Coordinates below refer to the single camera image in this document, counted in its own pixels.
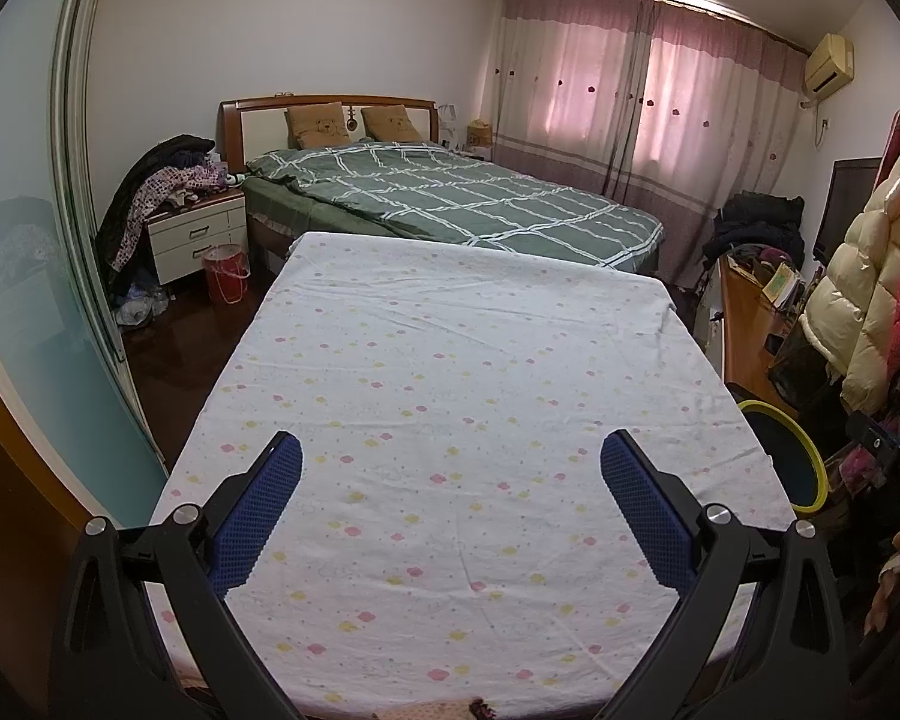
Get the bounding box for wooden desk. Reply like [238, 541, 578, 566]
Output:
[718, 255, 800, 421]

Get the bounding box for patterned clothes pile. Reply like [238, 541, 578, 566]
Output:
[109, 161, 230, 271]

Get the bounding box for dark clothes heap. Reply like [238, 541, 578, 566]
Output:
[709, 193, 806, 267]

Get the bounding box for wooden bed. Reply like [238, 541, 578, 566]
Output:
[217, 94, 665, 275]

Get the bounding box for green book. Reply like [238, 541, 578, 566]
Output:
[761, 262, 800, 310]

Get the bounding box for cream puffer jacket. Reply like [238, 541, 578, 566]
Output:
[799, 135, 900, 415]

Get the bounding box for yellow-rimmed trash bin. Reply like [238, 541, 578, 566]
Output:
[736, 400, 827, 515]

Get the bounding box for pink curtain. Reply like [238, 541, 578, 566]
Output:
[491, 0, 809, 290]

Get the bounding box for black television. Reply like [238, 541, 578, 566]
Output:
[811, 157, 884, 267]

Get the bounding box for red bucket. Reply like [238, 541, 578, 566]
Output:
[201, 244, 252, 306]

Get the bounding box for frosted glass sliding door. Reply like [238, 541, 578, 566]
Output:
[0, 0, 170, 533]

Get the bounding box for green plaid quilt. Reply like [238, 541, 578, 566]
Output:
[241, 141, 665, 271]

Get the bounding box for pile of clothes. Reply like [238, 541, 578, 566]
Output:
[94, 133, 217, 282]

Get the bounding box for white nightstand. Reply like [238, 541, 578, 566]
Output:
[146, 189, 250, 286]

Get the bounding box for floral white tablecloth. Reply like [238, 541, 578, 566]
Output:
[146, 231, 796, 720]

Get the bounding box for beige air conditioner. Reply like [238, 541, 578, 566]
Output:
[801, 32, 856, 100]

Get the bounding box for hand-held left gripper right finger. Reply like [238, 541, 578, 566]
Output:
[602, 431, 852, 720]

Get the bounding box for tan pillow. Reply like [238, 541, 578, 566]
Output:
[285, 101, 352, 149]
[360, 105, 423, 143]

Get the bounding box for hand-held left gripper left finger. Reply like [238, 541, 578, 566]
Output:
[49, 431, 305, 720]

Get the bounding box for plastic bags on floor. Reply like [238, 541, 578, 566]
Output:
[114, 281, 172, 327]

